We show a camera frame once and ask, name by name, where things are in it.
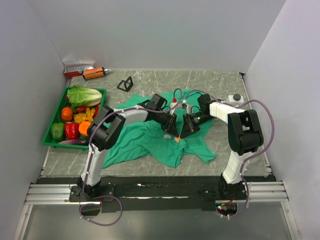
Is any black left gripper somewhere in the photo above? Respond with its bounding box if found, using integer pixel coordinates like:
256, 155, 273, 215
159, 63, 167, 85
154, 109, 179, 138

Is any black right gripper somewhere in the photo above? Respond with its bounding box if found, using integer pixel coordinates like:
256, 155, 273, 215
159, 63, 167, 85
180, 112, 215, 139

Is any green garment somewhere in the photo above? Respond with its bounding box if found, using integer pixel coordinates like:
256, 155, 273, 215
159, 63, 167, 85
101, 89, 218, 169

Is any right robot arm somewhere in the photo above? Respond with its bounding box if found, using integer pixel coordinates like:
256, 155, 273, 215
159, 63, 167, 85
180, 94, 264, 200

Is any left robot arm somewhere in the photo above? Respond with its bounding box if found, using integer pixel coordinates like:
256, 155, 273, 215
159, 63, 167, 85
77, 94, 181, 201

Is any white bottle grey cap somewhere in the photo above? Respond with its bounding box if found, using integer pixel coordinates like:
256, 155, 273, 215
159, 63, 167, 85
225, 93, 244, 106

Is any orange carrot toy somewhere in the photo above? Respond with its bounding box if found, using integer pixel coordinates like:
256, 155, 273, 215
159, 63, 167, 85
78, 121, 91, 137

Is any yellow pepper toy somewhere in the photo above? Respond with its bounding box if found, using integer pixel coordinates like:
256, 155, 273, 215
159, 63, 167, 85
73, 107, 96, 124

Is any red chili toy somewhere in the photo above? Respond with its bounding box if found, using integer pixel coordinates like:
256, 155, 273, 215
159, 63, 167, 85
76, 106, 88, 113

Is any green lettuce toy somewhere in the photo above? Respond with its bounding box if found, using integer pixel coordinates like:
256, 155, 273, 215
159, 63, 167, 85
67, 86, 103, 107

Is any orange cylindrical tool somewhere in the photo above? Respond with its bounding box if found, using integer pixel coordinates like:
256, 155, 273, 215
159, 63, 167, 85
82, 67, 109, 81

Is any purple eggplant toy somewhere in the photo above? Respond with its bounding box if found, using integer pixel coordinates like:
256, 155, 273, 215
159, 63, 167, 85
59, 138, 89, 146

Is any red pepper toy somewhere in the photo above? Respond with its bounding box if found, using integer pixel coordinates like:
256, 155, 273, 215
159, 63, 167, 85
64, 122, 80, 140

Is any orange pepper toy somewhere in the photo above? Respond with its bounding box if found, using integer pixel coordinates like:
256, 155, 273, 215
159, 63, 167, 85
61, 106, 73, 122

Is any green pepper toy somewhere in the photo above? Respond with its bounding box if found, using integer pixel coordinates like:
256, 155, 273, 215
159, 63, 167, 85
50, 122, 65, 142

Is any red white box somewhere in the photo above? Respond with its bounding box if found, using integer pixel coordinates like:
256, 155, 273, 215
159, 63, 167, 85
63, 64, 94, 79

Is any green plastic tray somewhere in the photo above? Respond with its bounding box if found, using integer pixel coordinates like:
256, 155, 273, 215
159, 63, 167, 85
41, 86, 108, 150

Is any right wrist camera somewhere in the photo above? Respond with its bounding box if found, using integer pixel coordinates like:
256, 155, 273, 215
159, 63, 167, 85
181, 99, 193, 115

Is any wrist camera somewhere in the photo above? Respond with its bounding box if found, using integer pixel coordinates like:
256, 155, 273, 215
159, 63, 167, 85
181, 99, 193, 115
169, 97, 182, 115

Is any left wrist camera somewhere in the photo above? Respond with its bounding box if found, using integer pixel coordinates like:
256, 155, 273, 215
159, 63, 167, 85
169, 97, 182, 115

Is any black wire stand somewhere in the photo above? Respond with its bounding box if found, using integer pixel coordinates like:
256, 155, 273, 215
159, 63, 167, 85
116, 76, 134, 93

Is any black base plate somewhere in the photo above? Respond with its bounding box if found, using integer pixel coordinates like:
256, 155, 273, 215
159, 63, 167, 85
68, 176, 276, 217

